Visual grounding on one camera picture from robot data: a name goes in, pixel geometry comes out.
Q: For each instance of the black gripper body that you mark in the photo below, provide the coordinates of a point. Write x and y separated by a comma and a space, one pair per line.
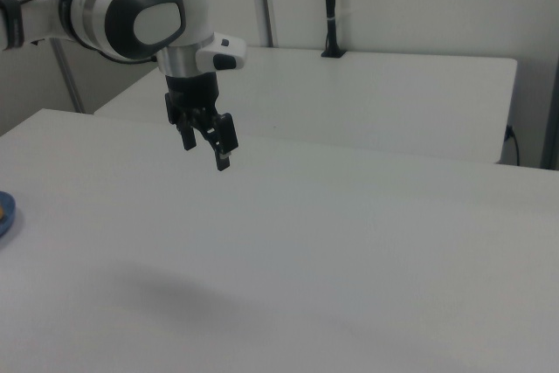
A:
192, 93

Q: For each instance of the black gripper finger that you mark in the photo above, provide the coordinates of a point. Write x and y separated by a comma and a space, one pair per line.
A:
188, 135
223, 137

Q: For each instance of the blue round plate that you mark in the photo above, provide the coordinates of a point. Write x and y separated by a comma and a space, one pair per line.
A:
6, 216

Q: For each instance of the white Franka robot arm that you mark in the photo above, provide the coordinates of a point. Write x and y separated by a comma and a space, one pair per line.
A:
148, 19

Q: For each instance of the black pole with base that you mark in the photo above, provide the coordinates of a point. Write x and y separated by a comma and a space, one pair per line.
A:
330, 6

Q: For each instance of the white side table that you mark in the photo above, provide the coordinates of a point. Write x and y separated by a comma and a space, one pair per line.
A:
349, 98

